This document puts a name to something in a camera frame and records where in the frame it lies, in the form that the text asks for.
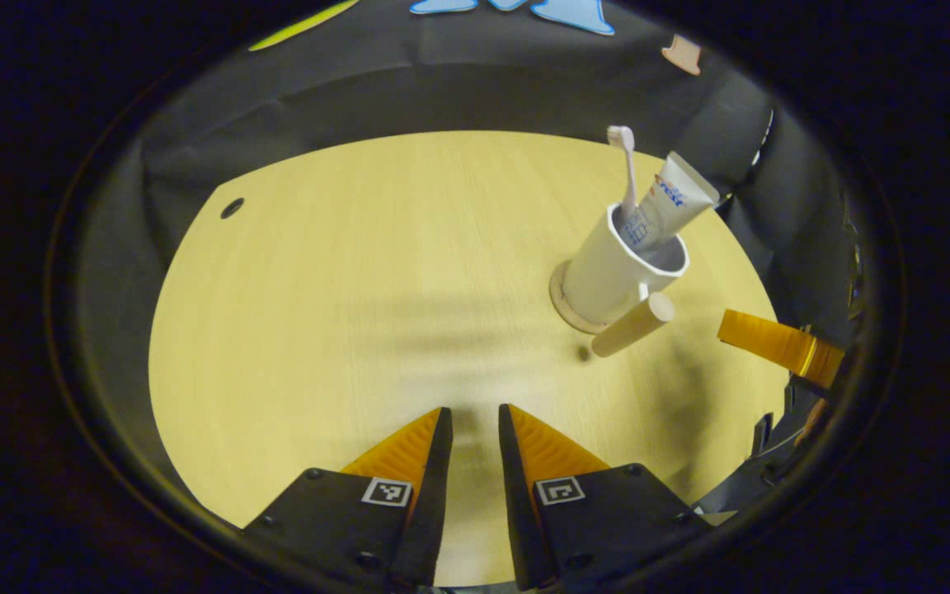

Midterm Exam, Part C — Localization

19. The white toothbrush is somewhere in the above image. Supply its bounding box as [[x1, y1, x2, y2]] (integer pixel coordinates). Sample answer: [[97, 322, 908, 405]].
[[607, 125, 639, 219]]

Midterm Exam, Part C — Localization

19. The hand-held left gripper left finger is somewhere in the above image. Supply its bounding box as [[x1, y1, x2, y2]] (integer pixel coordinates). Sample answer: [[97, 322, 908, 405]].
[[241, 406, 454, 593]]

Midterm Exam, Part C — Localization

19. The white cup with wooden handle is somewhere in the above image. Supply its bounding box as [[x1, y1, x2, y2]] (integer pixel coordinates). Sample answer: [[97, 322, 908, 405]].
[[562, 203, 690, 359]]

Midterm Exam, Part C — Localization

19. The black backdrop cloth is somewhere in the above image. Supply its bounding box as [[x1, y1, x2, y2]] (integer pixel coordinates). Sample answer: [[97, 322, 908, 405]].
[[71, 0, 868, 496]]

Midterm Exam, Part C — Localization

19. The white toothpaste tube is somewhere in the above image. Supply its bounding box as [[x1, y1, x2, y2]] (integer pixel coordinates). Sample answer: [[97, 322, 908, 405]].
[[619, 151, 721, 252]]

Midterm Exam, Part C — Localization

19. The round cork coaster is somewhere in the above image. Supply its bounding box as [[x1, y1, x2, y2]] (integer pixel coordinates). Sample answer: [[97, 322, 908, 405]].
[[548, 260, 608, 336]]

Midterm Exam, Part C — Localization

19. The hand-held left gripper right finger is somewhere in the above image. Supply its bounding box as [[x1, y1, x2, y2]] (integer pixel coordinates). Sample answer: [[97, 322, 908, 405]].
[[498, 403, 713, 593]]

